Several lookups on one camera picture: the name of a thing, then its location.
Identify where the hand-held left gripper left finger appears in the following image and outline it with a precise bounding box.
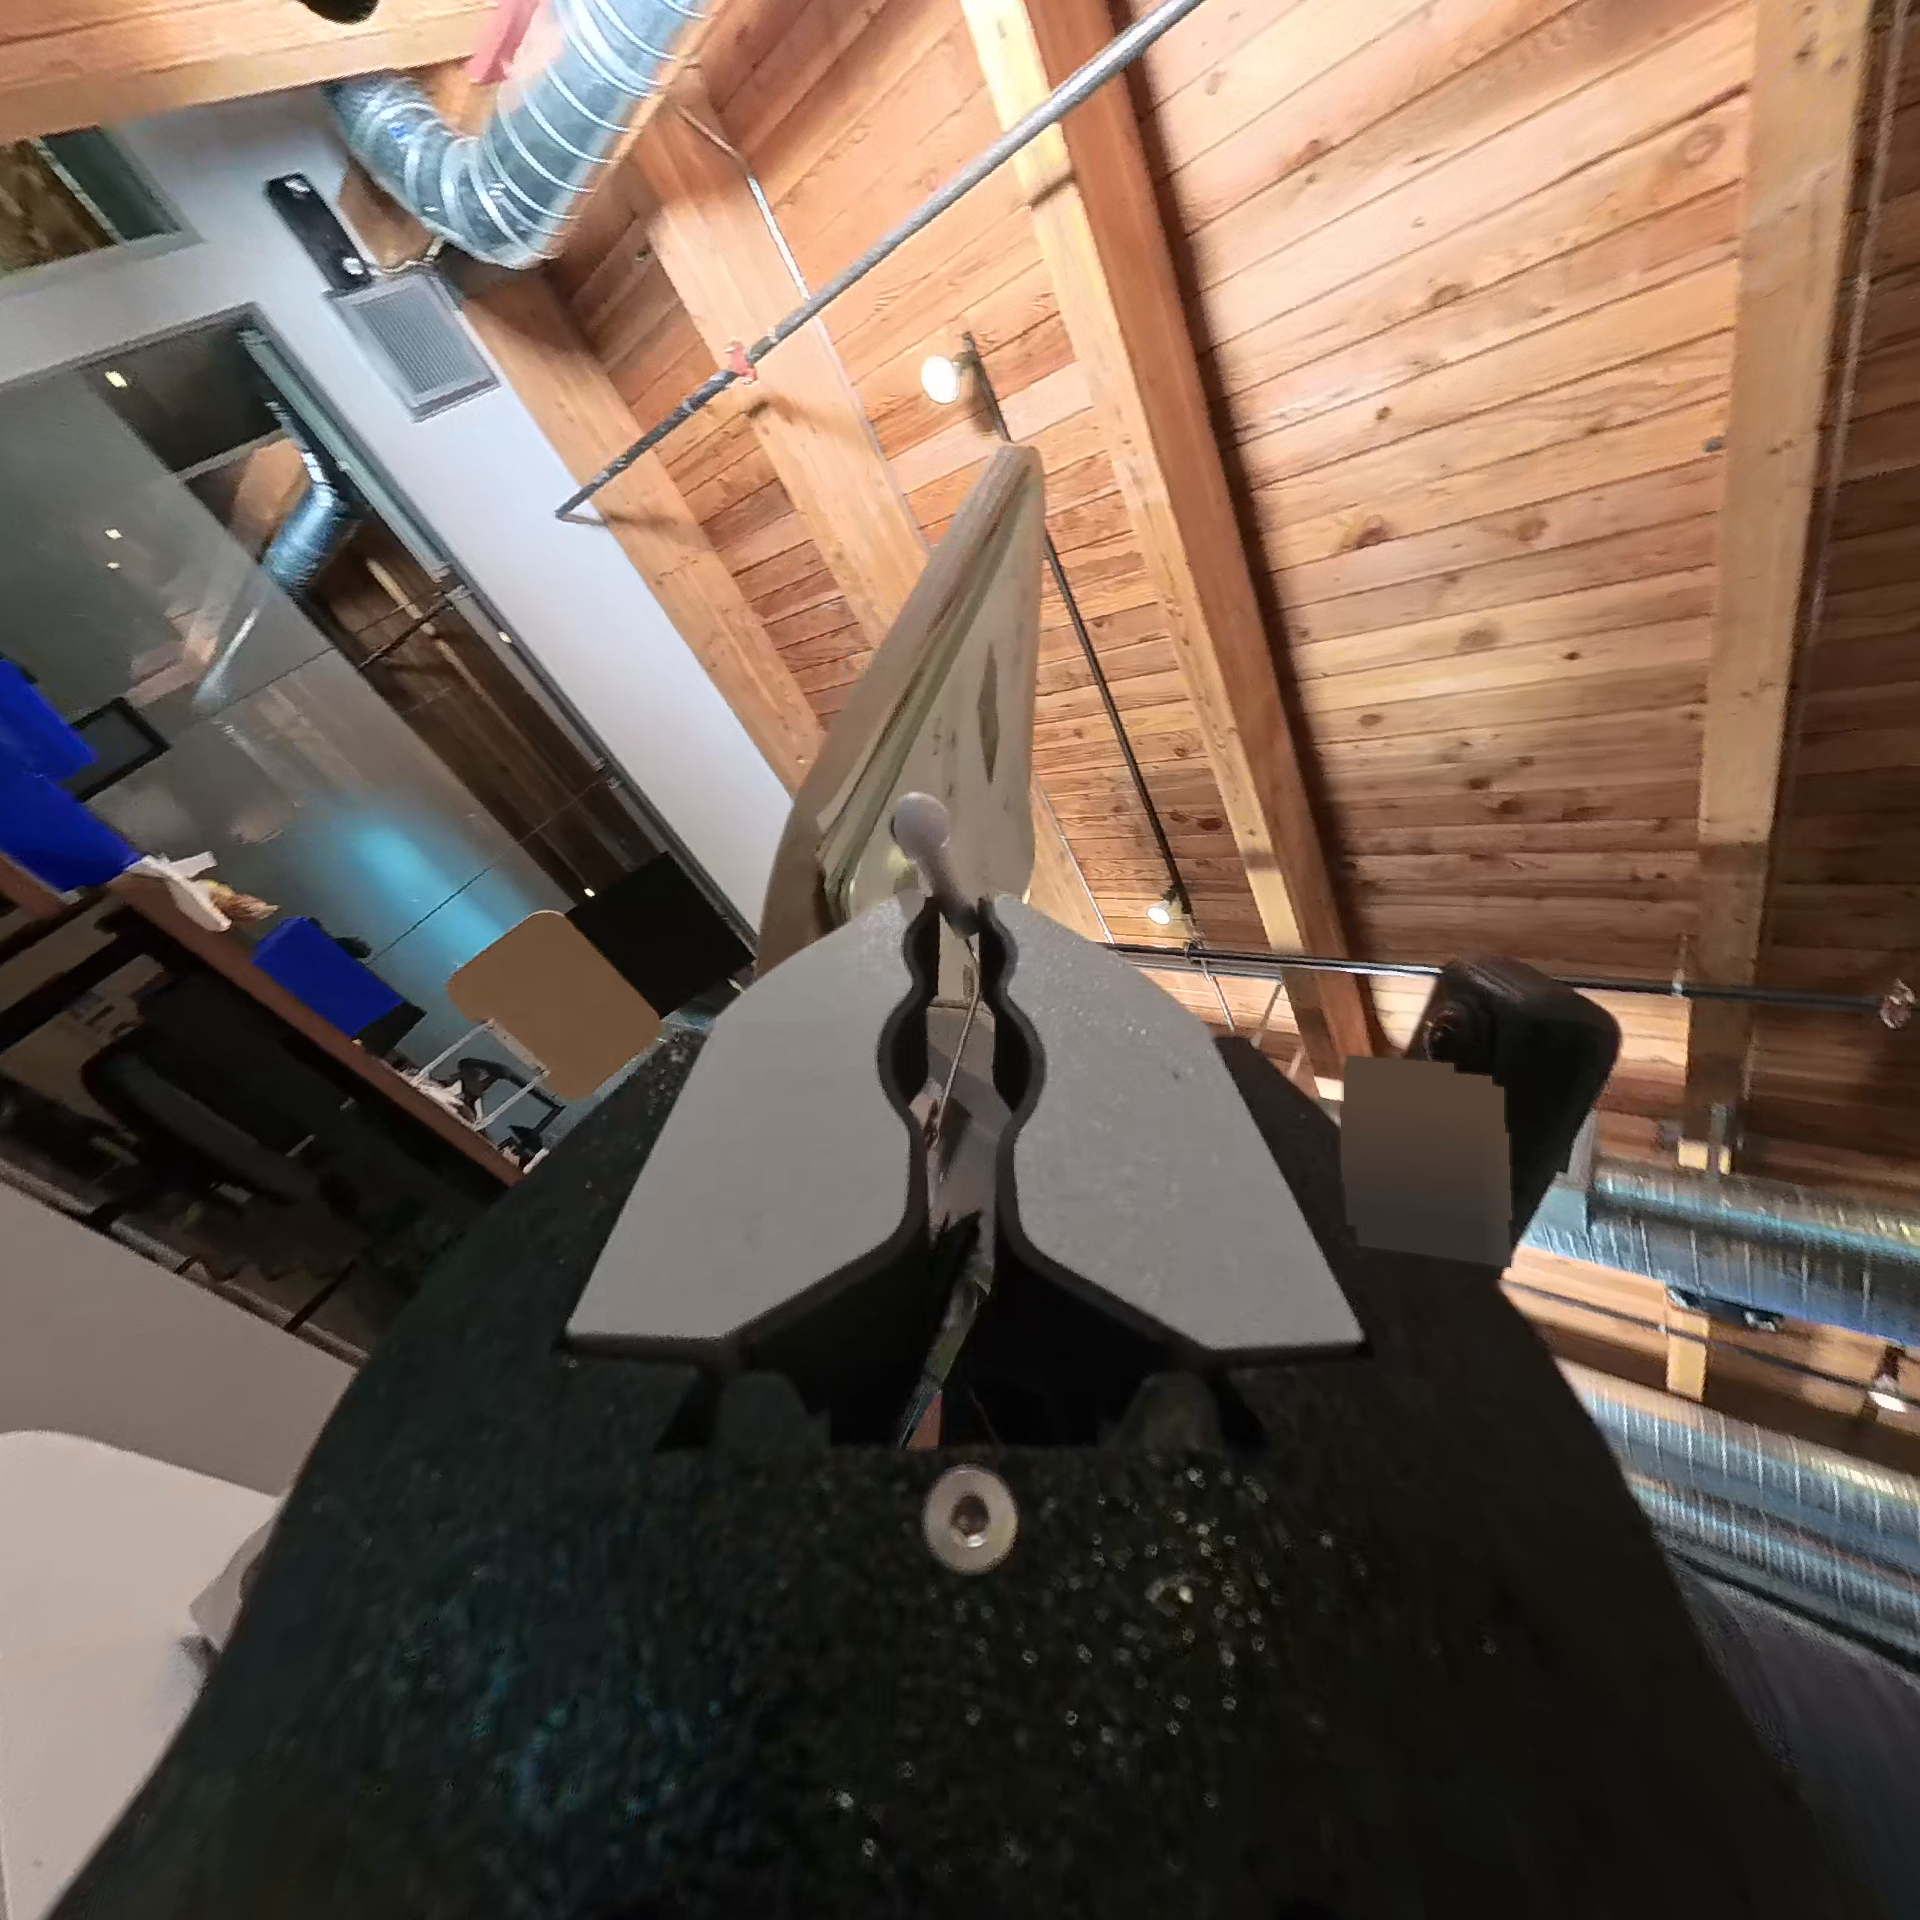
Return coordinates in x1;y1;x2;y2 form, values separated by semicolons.
564;893;963;1412

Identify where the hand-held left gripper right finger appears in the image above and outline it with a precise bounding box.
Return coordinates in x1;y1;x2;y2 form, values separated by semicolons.
977;893;1369;1368

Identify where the brick building instruction booklet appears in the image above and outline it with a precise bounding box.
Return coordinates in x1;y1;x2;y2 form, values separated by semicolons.
815;444;1050;921

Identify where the wooden book stand white base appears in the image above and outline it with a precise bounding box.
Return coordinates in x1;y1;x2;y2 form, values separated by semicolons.
0;441;1052;1920

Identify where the black monitor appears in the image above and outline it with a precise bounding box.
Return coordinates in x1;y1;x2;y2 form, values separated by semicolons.
567;853;757;1021

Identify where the metal ceiling rod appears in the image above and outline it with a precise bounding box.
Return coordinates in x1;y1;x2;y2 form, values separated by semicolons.
1111;941;1920;1029
550;0;1209;524

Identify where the blue storage bin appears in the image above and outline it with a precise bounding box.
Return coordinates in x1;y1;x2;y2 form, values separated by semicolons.
0;660;143;893
252;919;405;1037

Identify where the black office chair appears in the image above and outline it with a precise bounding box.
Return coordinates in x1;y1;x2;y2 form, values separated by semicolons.
83;976;385;1216

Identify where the silver air duct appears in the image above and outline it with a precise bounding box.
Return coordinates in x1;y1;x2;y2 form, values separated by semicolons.
1516;1153;1920;1352
322;0;710;271
258;405;369;600
1559;1357;1920;1630

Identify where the wall vent grille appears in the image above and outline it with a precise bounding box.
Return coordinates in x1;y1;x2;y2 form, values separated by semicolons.
330;277;501;422

